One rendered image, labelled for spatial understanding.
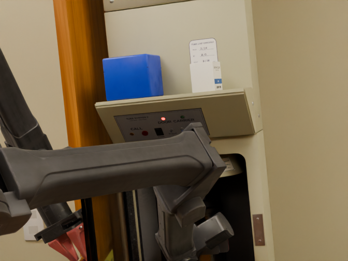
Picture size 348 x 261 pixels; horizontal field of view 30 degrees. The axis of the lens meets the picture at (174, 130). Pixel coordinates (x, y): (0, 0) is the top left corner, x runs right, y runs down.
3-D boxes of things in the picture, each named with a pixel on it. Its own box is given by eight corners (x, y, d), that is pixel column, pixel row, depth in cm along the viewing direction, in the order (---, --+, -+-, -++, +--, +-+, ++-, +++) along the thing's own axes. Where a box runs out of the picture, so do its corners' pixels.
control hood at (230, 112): (116, 144, 148) (112, 101, 148) (257, 133, 140) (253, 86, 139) (98, 149, 137) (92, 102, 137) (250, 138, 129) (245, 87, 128)
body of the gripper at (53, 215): (49, 236, 133) (31, 204, 133) (90, 213, 131) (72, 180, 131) (37, 244, 126) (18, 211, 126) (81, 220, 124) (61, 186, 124)
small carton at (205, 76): (200, 92, 139) (197, 64, 139) (222, 89, 137) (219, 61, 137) (192, 92, 135) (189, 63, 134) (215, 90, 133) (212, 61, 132)
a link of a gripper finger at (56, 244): (75, 266, 132) (53, 226, 132) (105, 251, 131) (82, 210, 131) (64, 276, 126) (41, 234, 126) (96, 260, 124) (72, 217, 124)
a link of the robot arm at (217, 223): (154, 230, 131) (174, 267, 127) (201, 199, 128) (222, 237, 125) (175, 233, 142) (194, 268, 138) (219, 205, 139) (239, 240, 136)
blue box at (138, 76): (121, 100, 146) (117, 60, 146) (164, 96, 144) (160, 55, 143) (105, 101, 137) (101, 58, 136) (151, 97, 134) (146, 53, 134)
